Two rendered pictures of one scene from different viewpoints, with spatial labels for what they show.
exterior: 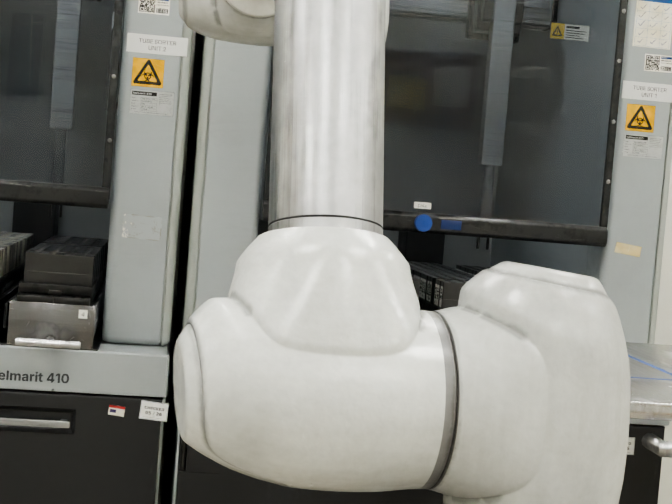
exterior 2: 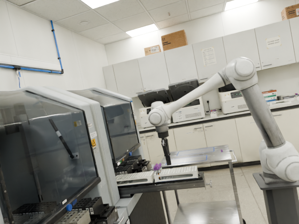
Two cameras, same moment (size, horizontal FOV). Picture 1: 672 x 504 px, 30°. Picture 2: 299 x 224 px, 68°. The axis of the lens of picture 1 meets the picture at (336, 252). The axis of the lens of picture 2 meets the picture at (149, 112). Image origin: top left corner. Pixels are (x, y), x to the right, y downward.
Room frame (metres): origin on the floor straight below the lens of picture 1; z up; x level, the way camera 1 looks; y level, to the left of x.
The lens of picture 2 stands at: (1.23, 1.45, 1.38)
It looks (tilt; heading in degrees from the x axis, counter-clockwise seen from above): 3 degrees down; 293
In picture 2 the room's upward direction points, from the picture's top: 12 degrees counter-clockwise
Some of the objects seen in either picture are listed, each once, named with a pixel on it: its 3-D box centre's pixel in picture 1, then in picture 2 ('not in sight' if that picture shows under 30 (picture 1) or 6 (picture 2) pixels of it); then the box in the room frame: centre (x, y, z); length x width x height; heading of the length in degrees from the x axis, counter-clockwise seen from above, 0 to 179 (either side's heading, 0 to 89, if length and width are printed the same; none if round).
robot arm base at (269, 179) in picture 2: not in sight; (275, 173); (1.11, -0.21, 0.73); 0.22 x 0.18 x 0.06; 98
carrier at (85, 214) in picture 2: not in sight; (82, 221); (2.06, 0.61, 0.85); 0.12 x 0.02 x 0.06; 99
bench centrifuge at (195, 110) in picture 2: not in sight; (186, 100); (2.14, -2.57, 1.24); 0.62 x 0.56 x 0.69; 99
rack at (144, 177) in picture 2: not in sight; (134, 179); (2.04, 0.04, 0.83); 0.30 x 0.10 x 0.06; 8
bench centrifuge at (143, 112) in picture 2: not in sight; (155, 107); (2.72, -2.49, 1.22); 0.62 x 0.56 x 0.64; 96
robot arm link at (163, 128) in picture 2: not in sight; (161, 127); (1.76, 0.01, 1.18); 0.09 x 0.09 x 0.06
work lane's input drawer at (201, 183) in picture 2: not in sight; (159, 184); (1.86, 0.02, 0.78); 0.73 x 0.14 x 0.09; 8
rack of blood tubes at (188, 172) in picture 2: not in sight; (176, 174); (1.73, 0.00, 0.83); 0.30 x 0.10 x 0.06; 8
